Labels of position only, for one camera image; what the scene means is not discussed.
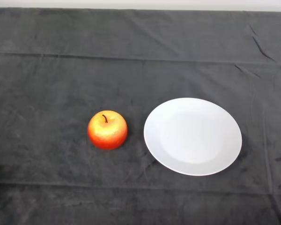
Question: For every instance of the white round plate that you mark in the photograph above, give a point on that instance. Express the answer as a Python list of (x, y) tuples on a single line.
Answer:
[(194, 138)]

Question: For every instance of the red yellow apple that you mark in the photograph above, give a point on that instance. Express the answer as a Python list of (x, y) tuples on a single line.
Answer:
[(107, 134)]

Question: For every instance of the black cloth table cover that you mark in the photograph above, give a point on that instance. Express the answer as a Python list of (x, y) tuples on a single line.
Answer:
[(61, 70)]

